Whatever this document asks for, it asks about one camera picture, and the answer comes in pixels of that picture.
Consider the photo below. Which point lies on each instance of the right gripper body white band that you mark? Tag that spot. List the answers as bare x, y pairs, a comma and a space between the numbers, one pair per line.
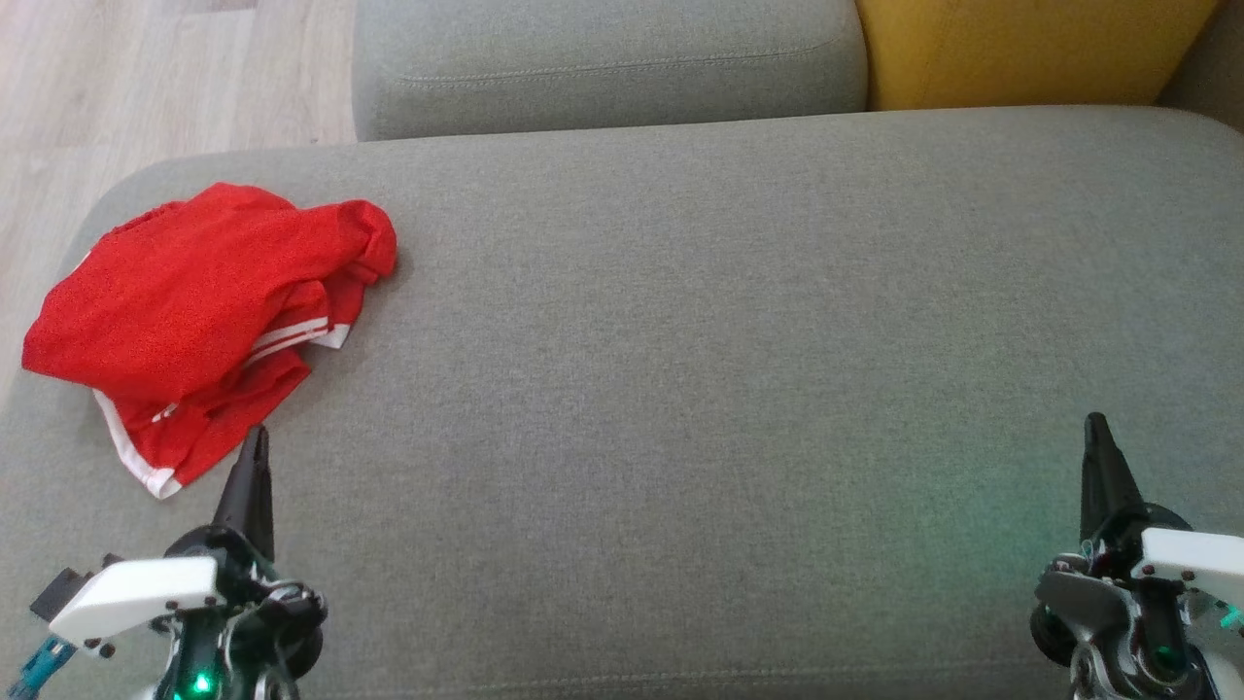
1195, 569

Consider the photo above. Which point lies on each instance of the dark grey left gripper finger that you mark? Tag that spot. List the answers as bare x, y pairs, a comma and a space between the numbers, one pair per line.
249, 486

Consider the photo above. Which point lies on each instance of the grey sofa seat cushion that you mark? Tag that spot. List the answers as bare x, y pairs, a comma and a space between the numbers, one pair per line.
603, 58

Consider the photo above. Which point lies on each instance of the yellow sofa back cushion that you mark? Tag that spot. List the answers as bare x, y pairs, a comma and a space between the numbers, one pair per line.
1030, 49

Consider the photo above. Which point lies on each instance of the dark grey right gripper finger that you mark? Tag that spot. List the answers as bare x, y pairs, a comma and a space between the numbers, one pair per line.
1106, 476

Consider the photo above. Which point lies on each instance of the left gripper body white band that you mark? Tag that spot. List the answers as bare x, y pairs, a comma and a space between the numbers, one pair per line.
146, 593

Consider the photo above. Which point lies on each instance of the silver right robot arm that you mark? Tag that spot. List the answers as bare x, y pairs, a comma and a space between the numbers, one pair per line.
1103, 678

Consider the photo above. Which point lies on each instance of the large grey sofa chaise cushion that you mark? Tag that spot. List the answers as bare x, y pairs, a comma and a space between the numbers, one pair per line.
680, 389

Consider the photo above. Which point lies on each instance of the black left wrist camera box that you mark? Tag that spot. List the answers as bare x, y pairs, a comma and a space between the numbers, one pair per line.
60, 591

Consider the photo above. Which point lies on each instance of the red basketball jersey white sleeves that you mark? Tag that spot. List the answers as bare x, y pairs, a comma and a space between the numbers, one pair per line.
175, 282

